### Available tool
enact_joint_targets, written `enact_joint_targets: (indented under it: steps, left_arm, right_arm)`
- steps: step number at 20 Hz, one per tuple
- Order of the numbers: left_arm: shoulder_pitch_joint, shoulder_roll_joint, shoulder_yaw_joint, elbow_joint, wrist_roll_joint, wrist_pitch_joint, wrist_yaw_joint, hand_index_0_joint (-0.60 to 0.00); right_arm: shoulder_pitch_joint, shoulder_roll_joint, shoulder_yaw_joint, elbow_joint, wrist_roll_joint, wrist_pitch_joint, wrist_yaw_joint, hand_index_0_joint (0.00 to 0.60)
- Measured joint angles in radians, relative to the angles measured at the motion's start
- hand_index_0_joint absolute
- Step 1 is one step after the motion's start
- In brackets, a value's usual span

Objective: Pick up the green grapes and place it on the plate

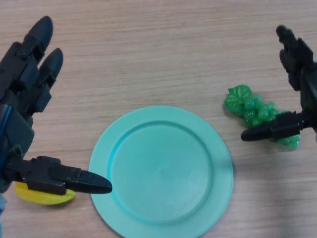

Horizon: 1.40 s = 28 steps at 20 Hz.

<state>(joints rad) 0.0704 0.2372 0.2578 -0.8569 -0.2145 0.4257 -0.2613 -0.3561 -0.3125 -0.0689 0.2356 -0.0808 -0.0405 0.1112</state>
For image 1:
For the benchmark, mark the green grape bunch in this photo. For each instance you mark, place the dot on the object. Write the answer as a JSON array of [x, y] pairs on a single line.
[[257, 109]]

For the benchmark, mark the green round plate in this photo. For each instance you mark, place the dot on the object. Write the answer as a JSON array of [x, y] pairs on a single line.
[[161, 173]]

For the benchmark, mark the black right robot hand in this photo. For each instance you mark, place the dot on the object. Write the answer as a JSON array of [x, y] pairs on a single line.
[[308, 99]]

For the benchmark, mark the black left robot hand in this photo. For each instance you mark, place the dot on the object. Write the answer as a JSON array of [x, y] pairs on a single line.
[[17, 99]]

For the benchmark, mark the yellow starfruit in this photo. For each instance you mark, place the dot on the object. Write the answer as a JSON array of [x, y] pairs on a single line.
[[44, 199]]

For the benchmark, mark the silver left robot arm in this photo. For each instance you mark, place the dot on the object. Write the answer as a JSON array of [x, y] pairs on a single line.
[[2, 205]]

